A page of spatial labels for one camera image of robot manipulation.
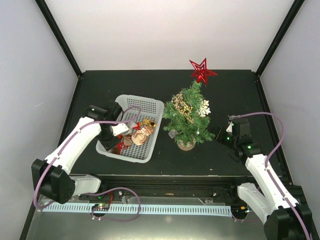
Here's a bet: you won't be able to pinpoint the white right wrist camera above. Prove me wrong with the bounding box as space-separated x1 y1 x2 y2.
226 115 241 133

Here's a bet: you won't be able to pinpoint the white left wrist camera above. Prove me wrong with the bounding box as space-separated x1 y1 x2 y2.
111 123 130 137

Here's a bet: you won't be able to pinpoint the red star ornament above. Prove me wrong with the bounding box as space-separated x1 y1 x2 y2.
189 58 218 85

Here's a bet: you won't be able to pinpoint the white string lights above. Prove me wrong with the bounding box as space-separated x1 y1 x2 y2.
168 129 179 139

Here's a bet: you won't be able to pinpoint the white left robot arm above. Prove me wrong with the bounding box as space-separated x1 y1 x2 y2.
31 101 128 207

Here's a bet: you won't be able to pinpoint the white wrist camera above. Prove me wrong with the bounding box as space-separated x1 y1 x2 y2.
226 115 241 133
111 123 130 137

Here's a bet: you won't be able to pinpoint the wooden santa ornament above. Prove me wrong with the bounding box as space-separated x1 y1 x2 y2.
131 126 154 146

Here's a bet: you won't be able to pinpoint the small green christmas tree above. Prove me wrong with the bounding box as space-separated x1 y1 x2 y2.
162 81 215 151

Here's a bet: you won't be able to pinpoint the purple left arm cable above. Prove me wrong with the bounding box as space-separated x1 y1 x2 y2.
32 105 142 223

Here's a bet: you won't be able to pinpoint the white slotted cable duct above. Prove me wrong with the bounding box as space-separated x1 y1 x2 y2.
43 202 232 218

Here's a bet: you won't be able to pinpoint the white perforated plastic basket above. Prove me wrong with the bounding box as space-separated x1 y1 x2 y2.
96 94 165 164

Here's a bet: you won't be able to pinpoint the gold merry christmas sign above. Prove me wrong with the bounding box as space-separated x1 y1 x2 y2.
171 93 194 124

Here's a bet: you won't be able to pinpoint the brown pine cone ornament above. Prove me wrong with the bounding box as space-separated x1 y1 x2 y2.
110 146 121 155

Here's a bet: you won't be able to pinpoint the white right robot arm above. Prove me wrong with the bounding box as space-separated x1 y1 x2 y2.
214 114 312 240

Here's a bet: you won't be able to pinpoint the white snowflake ornament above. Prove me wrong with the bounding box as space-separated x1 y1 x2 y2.
197 99 211 118

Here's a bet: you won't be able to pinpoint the gold bell ornament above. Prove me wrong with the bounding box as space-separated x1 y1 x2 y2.
141 118 156 128

